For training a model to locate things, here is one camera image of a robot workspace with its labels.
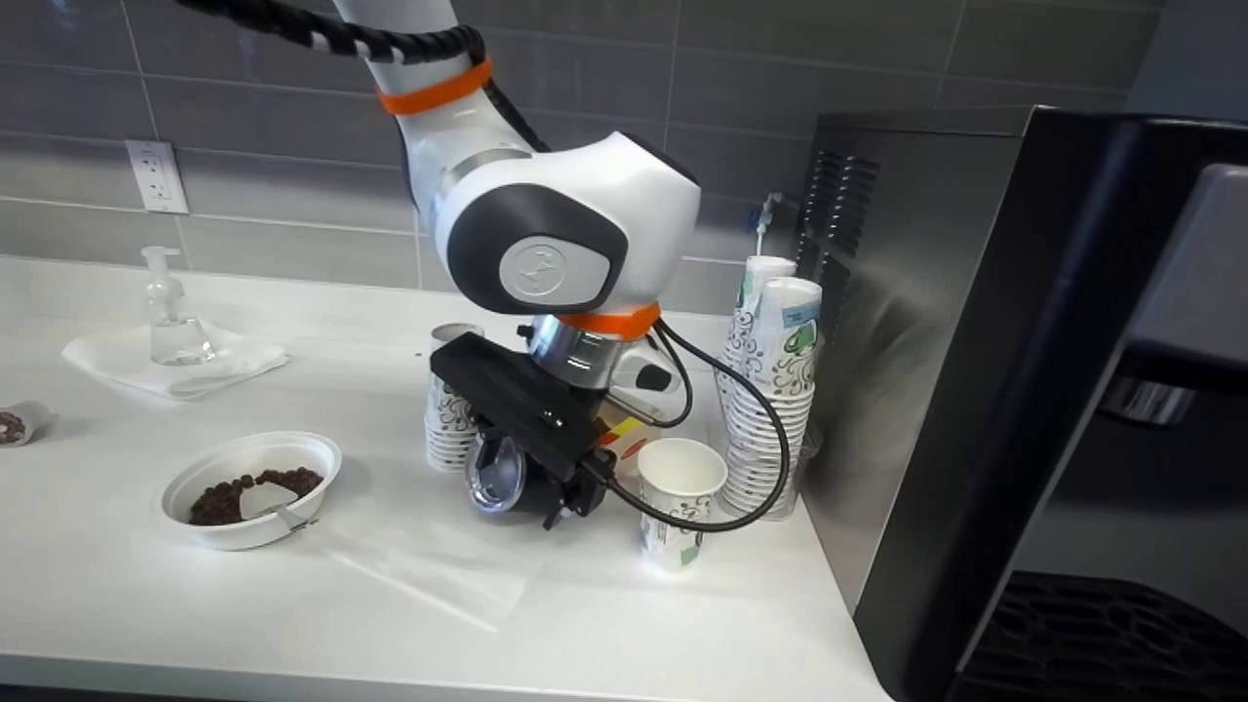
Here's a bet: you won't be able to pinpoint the thin pale stick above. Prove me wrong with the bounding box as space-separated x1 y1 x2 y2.
750 191 786 265

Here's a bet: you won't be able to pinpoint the clear glass soap bottle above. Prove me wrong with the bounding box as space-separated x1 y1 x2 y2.
136 242 217 369

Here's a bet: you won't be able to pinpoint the small coffee pod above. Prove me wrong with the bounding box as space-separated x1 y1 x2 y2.
0 399 55 453

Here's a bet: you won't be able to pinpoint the white bowl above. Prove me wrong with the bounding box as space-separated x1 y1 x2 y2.
155 428 346 553

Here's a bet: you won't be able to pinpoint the white plastic spoon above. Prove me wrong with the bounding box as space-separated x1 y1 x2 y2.
239 479 321 540

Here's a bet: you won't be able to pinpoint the white wall outlet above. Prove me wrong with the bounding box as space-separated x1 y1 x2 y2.
121 138 195 217

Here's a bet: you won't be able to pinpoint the black braided cable conduit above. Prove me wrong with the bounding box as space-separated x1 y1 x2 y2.
170 0 552 155

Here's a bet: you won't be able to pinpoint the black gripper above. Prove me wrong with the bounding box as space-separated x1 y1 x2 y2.
534 460 615 531

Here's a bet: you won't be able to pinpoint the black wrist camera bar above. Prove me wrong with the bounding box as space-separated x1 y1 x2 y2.
425 332 615 497

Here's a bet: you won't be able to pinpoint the tall printed paper cup stack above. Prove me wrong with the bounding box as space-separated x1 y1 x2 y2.
733 252 798 369

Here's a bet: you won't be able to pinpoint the upright printed paper cup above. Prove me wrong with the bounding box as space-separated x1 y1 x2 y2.
628 434 733 579

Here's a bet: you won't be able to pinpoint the black and steel coffee machine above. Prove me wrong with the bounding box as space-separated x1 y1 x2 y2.
793 107 1248 702

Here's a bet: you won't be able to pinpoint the short printed paper cup stack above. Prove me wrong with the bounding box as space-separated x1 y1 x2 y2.
753 273 828 393

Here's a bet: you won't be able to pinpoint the small cardboard box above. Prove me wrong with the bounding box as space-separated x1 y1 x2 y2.
598 390 660 466

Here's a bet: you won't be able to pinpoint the brown coffee grounds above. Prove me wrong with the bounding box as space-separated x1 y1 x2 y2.
186 466 326 531

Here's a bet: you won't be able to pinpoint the white towel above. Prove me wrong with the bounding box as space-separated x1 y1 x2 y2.
302 497 538 641

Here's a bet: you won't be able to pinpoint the stack of paper cups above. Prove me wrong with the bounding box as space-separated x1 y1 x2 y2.
708 347 824 524

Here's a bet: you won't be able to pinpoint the black camera cable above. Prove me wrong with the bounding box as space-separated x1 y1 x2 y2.
580 320 797 540

